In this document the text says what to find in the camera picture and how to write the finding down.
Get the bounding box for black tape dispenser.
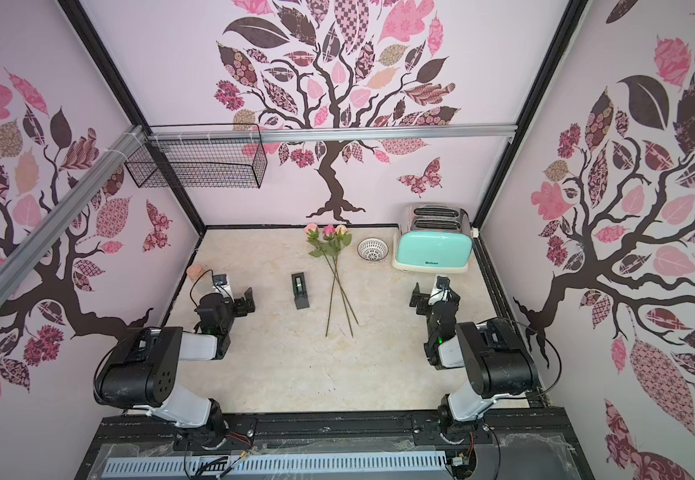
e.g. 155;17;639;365
291;272;309;310

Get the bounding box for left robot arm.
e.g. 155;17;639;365
93;288;255;448

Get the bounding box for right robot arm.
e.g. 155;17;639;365
409;277;549;445

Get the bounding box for glass jar with cork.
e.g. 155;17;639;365
185;263;205;282

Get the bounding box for mint green toaster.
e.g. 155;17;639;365
393;203;473;274

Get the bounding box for white patterned bowl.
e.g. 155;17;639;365
357;237;389;262

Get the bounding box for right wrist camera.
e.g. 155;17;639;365
433;275;451;301

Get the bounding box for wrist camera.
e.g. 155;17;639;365
433;275;451;301
211;274;232;298

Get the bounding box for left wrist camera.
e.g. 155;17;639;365
211;274;232;298

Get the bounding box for white slotted cable duct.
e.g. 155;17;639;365
96;451;447;479

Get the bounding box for black wire basket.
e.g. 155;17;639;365
125;123;267;189

